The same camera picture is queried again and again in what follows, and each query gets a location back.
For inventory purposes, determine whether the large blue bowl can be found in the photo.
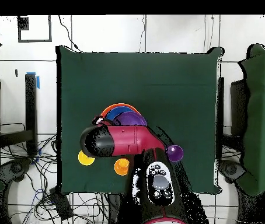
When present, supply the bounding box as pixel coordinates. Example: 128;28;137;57
105;106;136;122

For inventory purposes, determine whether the large orange bowl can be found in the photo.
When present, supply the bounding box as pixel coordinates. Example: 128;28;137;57
100;103;143;118

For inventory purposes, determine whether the purple bowl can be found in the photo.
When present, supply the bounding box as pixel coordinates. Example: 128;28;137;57
112;111;148;127

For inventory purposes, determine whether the yellow cup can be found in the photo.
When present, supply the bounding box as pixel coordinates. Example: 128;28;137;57
78;150;96;166

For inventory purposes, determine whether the orange cup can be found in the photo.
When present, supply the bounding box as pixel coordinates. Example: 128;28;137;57
113;157;130;176

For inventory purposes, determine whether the dark green table cloth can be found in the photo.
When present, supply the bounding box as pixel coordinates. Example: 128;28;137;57
55;45;224;195

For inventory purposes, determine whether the black metal stand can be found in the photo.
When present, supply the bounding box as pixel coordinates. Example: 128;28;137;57
0;72;39;156

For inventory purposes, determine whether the blue tape strip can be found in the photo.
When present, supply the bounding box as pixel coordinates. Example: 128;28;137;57
26;71;40;89

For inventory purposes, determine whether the purple cup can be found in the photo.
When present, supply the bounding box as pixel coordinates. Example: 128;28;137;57
166;145;184;163

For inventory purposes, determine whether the black power strip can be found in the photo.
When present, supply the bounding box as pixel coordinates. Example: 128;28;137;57
49;186;74;221

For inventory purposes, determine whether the tangle of black cables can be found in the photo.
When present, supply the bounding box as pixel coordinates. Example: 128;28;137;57
0;122;110;224

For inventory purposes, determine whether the black floor cable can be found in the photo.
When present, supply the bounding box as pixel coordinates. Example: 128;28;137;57
58;15;82;53

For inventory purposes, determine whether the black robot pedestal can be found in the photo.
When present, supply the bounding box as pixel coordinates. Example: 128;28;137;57
107;192;124;224

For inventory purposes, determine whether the black square frame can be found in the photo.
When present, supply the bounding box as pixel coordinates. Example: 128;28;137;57
17;15;53;43

